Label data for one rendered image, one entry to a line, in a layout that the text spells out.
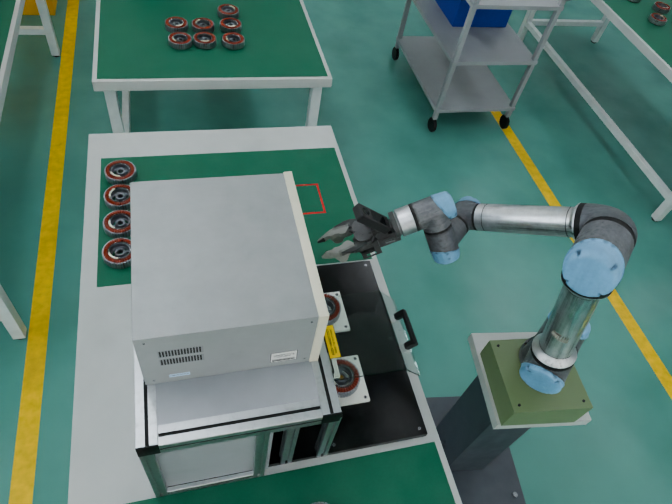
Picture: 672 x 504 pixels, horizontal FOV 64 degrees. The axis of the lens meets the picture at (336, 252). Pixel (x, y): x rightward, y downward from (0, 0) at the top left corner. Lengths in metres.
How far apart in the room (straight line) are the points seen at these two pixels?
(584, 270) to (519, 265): 1.99
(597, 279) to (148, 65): 2.17
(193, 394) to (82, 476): 0.47
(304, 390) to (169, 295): 0.38
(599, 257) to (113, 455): 1.29
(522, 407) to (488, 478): 0.87
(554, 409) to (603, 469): 1.10
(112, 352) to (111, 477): 0.36
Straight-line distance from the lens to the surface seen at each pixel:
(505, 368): 1.77
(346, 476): 1.60
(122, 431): 1.66
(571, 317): 1.40
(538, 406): 1.75
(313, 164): 2.27
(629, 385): 3.12
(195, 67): 2.76
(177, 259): 1.21
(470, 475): 2.52
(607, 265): 1.25
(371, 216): 1.35
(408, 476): 1.64
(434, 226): 1.40
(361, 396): 1.66
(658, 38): 4.23
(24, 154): 3.57
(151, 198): 1.33
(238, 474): 1.55
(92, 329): 1.82
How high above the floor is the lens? 2.27
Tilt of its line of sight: 51 degrees down
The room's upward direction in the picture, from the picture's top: 13 degrees clockwise
